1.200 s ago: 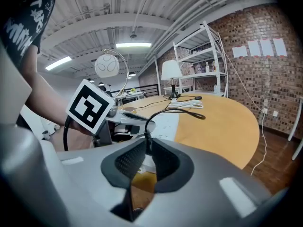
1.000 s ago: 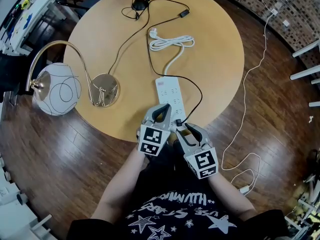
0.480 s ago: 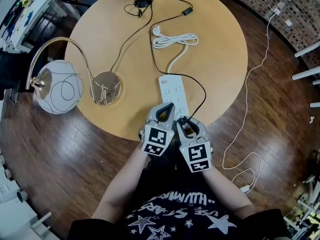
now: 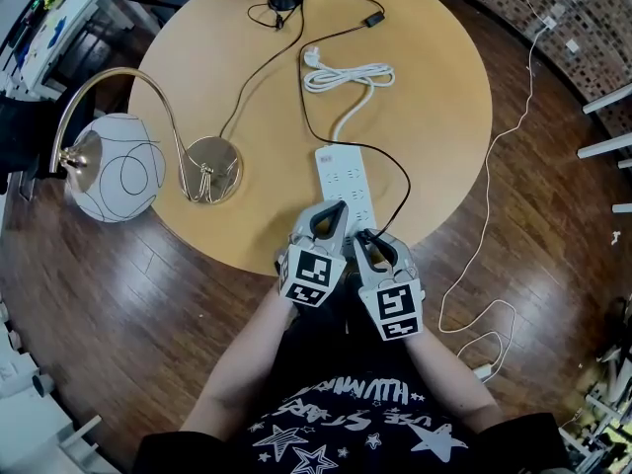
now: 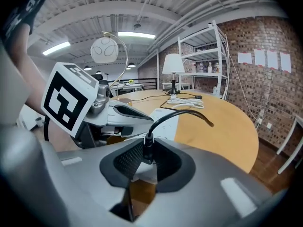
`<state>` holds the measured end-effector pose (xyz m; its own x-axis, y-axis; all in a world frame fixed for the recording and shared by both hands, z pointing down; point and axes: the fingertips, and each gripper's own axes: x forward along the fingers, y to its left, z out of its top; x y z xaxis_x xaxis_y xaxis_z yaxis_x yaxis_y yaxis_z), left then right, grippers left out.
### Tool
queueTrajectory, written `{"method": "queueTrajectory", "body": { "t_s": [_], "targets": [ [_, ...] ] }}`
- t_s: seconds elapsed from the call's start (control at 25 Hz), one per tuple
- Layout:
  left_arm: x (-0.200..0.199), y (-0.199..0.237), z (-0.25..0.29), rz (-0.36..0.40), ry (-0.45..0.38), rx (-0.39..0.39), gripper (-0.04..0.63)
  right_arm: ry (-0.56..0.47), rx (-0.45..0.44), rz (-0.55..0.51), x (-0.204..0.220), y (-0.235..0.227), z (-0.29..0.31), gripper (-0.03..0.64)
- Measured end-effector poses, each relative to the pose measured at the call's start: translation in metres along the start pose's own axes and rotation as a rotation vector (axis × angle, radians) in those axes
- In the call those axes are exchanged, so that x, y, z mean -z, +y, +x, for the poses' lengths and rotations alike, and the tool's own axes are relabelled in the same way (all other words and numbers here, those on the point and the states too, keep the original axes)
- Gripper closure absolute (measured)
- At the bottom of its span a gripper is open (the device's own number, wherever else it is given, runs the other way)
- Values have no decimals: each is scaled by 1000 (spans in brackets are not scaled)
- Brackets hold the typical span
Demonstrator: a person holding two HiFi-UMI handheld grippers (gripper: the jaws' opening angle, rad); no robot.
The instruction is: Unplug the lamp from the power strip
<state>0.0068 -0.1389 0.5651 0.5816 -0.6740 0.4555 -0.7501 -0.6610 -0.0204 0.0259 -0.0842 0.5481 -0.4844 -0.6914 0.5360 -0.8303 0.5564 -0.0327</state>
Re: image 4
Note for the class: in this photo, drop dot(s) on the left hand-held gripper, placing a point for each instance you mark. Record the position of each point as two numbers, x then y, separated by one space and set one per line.
308 269

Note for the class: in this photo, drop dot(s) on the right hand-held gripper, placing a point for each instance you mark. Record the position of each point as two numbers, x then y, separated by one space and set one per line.
397 309

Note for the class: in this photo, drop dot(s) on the brass lamp with globe shade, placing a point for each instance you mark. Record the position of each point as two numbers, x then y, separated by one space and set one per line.
118 166

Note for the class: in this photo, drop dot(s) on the person's right forearm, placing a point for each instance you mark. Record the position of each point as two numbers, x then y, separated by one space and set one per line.
444 378

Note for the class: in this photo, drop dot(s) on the person's left forearm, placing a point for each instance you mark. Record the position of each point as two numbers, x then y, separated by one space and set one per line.
237 363

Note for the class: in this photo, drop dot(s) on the white desk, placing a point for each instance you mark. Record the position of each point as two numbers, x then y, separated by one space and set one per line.
84 3

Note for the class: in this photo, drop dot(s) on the black star-print shirt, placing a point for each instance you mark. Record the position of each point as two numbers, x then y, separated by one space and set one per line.
345 413

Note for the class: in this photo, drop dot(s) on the white metal stand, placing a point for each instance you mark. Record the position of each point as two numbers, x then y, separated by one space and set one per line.
607 388

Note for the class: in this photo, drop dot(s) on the white table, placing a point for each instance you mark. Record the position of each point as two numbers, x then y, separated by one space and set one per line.
605 98

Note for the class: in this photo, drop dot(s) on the small blue object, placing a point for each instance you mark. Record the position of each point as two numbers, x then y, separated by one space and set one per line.
59 30

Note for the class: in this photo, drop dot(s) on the white wall socket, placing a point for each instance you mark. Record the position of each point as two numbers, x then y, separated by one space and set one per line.
549 22
572 46

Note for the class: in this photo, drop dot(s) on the white furniture frame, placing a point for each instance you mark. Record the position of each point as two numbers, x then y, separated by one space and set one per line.
29 388

